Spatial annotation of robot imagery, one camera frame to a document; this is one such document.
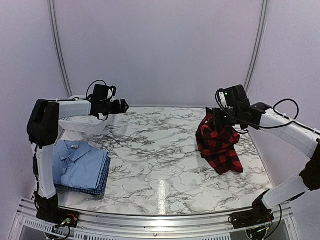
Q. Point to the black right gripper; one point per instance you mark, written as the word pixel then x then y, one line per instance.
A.
pixel 217 121

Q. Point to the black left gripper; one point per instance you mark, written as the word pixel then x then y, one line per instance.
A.
pixel 117 110

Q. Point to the red black plaid shirt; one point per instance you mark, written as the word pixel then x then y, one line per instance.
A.
pixel 217 145

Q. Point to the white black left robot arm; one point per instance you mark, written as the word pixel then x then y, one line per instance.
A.
pixel 42 130

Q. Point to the white plastic laundry basket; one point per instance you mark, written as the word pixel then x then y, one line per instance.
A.
pixel 86 124

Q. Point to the light blue folded shirt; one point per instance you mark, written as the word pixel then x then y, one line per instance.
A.
pixel 76 164

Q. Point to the blue checked folded shirt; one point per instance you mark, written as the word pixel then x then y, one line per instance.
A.
pixel 101 187

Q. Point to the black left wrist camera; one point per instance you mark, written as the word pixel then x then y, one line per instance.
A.
pixel 102 93

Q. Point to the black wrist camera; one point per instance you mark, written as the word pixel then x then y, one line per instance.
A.
pixel 102 93
pixel 231 97

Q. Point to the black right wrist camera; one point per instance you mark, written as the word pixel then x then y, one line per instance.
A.
pixel 231 97

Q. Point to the right aluminium corner post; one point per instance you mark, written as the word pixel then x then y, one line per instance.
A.
pixel 257 44

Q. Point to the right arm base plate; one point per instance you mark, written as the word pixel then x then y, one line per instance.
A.
pixel 248 218

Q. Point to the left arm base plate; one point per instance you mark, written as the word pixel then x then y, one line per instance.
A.
pixel 60 216

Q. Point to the aluminium front frame rail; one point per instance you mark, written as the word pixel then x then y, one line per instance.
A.
pixel 105 226

